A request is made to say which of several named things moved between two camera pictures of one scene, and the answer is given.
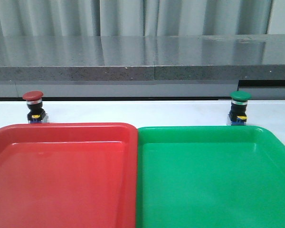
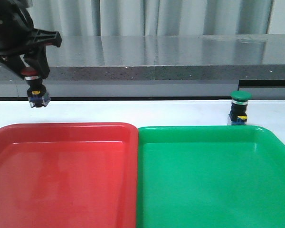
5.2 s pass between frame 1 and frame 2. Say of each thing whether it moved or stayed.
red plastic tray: stayed
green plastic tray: stayed
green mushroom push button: stayed
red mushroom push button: moved
